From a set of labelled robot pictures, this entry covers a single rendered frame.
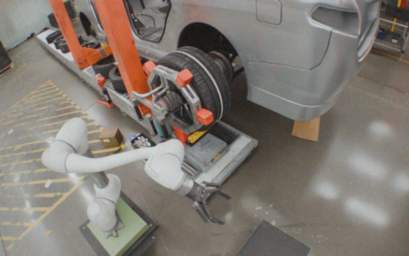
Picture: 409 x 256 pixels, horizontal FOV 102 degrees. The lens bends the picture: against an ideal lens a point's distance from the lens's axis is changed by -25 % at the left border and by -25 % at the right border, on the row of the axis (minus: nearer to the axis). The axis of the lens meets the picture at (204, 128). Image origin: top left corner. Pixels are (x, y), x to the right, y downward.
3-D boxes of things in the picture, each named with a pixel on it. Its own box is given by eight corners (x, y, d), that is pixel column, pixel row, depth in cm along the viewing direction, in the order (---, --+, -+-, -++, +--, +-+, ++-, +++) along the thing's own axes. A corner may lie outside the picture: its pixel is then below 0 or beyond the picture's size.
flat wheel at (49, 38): (68, 35, 631) (65, 28, 615) (52, 44, 594) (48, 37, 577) (60, 35, 661) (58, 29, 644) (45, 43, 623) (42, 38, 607)
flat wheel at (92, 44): (107, 47, 446) (104, 37, 430) (95, 61, 399) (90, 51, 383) (84, 52, 455) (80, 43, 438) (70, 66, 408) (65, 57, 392)
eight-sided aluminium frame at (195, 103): (207, 138, 171) (196, 78, 133) (201, 144, 168) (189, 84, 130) (164, 112, 201) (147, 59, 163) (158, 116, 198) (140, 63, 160)
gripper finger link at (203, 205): (203, 194, 93) (200, 195, 92) (213, 218, 90) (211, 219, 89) (198, 196, 96) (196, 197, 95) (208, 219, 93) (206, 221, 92)
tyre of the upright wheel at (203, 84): (203, 122, 214) (247, 108, 156) (185, 136, 203) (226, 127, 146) (164, 64, 201) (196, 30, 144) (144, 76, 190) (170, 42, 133)
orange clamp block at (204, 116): (204, 115, 155) (213, 120, 150) (196, 121, 151) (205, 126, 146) (203, 107, 150) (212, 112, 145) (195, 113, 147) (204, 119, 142)
